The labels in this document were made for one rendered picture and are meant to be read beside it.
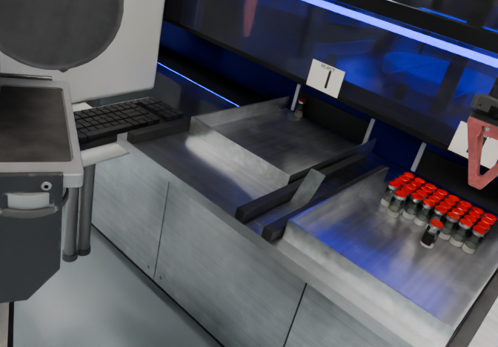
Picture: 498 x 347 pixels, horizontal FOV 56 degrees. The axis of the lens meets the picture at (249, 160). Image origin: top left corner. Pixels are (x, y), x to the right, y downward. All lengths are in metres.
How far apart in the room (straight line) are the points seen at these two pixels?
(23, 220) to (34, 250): 0.04
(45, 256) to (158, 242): 1.13
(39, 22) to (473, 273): 0.72
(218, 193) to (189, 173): 0.07
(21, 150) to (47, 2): 0.28
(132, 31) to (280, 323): 0.88
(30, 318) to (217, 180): 1.08
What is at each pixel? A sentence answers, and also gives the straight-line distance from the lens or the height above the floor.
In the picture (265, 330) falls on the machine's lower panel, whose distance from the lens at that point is 1.43.
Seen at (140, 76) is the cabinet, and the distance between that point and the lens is 1.33.
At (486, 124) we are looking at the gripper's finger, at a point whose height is 1.16.
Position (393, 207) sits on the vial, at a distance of 0.87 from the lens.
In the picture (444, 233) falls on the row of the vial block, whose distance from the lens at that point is 0.88.
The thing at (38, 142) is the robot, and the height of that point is 1.04.
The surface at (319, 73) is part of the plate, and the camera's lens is 1.06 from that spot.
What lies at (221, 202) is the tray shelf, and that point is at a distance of 0.77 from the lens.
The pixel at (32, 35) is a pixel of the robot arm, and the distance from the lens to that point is 0.28.
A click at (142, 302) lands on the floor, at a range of 1.81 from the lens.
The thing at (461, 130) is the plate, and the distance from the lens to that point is 0.95.
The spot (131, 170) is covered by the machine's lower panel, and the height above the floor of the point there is 0.45.
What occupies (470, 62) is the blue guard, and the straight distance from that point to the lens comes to 0.93.
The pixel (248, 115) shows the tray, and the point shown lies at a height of 0.89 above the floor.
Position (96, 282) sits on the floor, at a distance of 1.87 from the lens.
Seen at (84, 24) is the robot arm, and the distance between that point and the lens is 0.28.
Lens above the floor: 1.30
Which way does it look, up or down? 27 degrees down
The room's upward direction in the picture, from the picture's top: 14 degrees clockwise
